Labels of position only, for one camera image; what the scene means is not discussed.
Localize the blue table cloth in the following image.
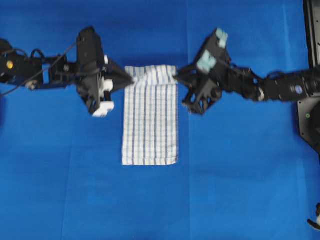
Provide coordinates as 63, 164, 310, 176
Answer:
0, 0, 320, 240

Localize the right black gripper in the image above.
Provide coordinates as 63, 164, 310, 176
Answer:
173, 63, 231, 115

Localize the black camera cable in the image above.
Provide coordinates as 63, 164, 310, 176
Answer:
0, 42, 78, 96

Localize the white blue-striped towel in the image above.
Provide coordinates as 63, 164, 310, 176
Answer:
122, 65, 179, 166

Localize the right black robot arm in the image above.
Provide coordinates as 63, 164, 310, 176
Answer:
174, 60, 320, 115

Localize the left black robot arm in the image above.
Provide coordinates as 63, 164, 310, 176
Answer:
0, 37, 133, 118

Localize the right wrist camera with tape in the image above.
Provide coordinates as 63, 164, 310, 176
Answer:
195, 27, 231, 75

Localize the black white cable connector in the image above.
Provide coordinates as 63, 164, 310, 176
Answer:
307, 202, 320, 231

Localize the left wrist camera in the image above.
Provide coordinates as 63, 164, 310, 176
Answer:
76, 26, 105, 75

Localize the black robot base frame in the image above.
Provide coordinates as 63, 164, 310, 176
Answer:
297, 0, 320, 154

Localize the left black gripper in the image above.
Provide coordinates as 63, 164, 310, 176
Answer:
76, 55, 134, 118

